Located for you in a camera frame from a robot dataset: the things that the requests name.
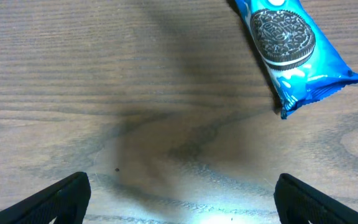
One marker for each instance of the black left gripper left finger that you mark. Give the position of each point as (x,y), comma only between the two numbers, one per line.
(65,201)

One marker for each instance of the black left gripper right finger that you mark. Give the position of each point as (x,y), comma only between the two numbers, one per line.
(300,203)

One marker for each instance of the blue Oreo cookie pack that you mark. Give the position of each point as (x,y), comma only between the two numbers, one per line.
(303,65)

